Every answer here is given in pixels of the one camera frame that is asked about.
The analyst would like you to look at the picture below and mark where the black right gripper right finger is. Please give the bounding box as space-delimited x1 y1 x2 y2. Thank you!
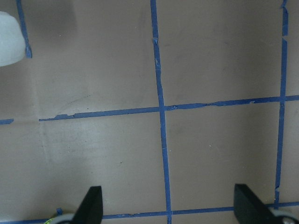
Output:
234 184 282 224

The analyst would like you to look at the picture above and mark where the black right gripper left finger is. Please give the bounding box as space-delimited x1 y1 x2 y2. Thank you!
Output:
72 186 103 224

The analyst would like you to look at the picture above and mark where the white tennis ball can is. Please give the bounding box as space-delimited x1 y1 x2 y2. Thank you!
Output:
0 11 26 67

